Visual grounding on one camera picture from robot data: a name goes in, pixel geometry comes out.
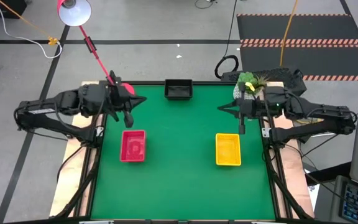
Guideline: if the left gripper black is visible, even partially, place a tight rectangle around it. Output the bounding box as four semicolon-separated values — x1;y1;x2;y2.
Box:
99;82;147;128

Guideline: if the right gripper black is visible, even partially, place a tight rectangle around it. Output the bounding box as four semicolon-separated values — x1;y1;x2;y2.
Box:
218;90;267;136

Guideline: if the wooden side board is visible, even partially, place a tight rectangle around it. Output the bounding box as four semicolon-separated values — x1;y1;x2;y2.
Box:
48;80;101;218
259;81;316;218

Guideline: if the red desk lamp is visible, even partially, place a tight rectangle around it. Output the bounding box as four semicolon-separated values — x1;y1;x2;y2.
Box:
57;0;135;96

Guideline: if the black orange-striped floor mat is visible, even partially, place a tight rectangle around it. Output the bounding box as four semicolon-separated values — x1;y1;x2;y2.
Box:
236;13;358;82

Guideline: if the black box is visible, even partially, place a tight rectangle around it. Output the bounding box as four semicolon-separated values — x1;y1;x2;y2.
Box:
0;0;27;19

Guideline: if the black table frame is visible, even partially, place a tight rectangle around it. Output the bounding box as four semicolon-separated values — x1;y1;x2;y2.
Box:
54;80;315;224

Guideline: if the black hanging cable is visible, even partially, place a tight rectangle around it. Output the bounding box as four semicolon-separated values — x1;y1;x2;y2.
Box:
214;0;239;80

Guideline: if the yellow hanging cable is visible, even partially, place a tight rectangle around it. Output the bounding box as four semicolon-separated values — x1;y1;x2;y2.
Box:
278;0;300;67

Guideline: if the white floor cable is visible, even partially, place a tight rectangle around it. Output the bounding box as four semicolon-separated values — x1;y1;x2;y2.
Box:
0;0;63;60

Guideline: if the orange extension cable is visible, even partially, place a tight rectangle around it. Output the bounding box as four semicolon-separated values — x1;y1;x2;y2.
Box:
0;0;59;46

